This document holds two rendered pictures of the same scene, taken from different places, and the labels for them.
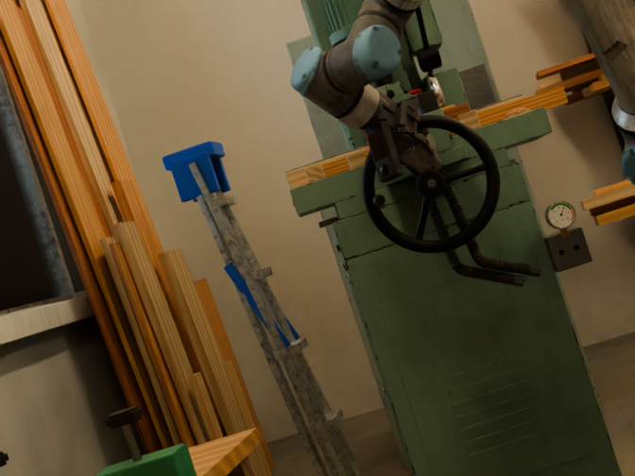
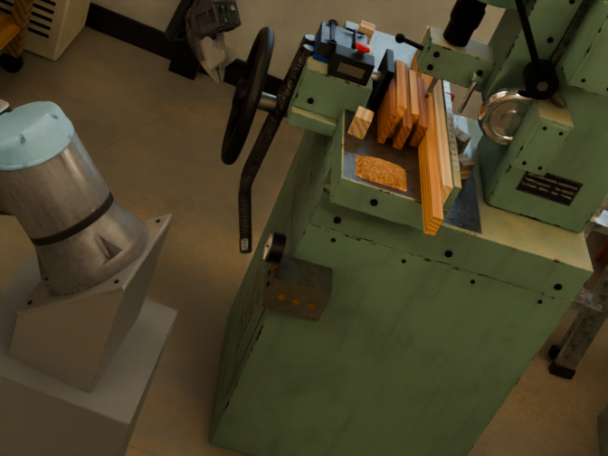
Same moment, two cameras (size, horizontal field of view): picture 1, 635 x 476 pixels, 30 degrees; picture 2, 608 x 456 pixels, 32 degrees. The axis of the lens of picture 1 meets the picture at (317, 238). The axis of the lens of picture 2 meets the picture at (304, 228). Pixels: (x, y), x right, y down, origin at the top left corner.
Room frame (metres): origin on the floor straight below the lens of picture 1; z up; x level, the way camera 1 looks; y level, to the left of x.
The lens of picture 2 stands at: (2.27, -2.11, 1.95)
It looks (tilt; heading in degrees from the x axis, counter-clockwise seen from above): 37 degrees down; 77
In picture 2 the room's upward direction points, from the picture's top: 24 degrees clockwise
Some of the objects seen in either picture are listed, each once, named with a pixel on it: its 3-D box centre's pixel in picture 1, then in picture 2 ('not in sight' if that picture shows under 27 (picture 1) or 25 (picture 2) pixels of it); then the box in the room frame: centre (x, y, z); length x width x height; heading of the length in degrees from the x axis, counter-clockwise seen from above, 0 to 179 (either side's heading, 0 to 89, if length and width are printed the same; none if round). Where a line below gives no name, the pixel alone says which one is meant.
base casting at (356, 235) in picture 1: (421, 214); (446, 182); (2.94, -0.26, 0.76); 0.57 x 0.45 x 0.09; 0
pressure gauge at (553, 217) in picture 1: (560, 218); (274, 251); (2.60, -0.52, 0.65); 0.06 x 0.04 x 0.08; 90
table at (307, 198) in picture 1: (419, 162); (365, 109); (2.71, -0.27, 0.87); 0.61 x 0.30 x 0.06; 90
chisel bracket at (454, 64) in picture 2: (390, 105); (454, 62); (2.83, -0.26, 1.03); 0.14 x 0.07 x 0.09; 0
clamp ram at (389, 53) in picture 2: not in sight; (368, 74); (2.68, -0.27, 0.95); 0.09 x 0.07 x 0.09; 90
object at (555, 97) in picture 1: (444, 133); (425, 130); (2.81, -0.36, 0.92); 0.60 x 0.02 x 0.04; 90
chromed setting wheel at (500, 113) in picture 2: (436, 97); (510, 117); (2.94, -0.39, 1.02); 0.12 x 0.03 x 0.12; 0
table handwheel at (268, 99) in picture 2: (427, 185); (281, 107); (2.55, -0.26, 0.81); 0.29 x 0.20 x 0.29; 90
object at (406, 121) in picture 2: not in sight; (400, 104); (2.76, -0.31, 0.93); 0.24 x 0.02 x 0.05; 90
